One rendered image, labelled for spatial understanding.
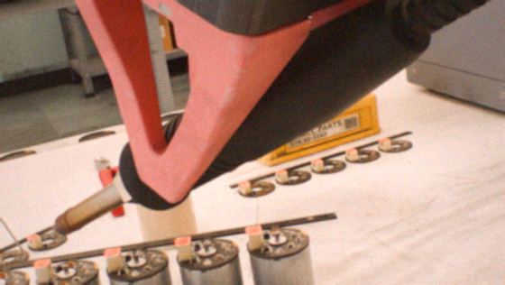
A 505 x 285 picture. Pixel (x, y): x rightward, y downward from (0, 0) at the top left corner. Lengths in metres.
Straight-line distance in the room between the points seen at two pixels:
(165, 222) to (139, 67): 0.27
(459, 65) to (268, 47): 0.51
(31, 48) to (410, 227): 4.31
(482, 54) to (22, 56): 4.18
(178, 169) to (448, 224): 0.28
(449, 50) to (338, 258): 0.28
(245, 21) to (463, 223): 0.33
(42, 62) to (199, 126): 4.54
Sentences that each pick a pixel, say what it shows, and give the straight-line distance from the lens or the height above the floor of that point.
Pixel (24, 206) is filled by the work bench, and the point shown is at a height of 0.75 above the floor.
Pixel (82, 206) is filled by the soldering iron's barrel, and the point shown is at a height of 0.85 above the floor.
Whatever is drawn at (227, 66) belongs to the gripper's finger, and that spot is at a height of 0.91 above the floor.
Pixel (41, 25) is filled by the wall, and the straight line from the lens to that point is 4.71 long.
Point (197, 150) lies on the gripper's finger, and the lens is 0.20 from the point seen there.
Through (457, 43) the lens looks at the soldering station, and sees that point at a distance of 0.66.
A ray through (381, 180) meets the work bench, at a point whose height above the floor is 0.75.
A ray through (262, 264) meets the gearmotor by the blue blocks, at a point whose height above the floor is 0.81.
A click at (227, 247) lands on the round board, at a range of 0.32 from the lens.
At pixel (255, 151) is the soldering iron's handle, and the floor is 0.88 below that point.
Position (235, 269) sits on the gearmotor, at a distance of 0.32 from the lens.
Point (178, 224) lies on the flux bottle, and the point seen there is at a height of 0.76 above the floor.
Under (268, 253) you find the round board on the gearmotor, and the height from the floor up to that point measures 0.81.
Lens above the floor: 0.95
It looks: 18 degrees down
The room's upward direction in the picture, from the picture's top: 9 degrees counter-clockwise
